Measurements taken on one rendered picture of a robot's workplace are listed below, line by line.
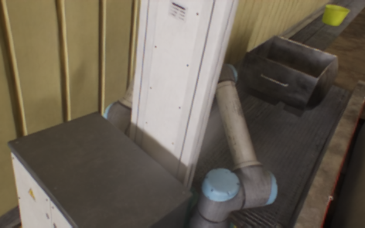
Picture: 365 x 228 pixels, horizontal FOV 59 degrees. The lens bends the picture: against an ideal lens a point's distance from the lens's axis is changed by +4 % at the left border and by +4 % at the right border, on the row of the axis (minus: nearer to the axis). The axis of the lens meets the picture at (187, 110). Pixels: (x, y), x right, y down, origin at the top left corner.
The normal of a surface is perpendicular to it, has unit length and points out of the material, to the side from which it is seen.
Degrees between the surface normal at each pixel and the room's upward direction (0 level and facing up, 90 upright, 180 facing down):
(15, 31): 90
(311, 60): 88
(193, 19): 90
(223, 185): 5
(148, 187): 0
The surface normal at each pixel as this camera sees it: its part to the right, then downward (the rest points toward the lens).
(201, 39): -0.68, 0.30
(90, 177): 0.17, -0.82
